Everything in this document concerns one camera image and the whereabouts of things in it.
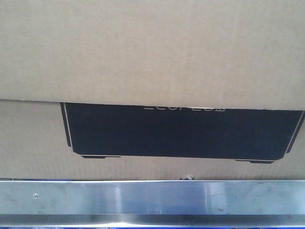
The shelf rail screw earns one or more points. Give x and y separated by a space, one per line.
36 196

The brown cardboard box black print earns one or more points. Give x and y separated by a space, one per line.
189 53

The metal shelf rail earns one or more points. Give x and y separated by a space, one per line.
178 203

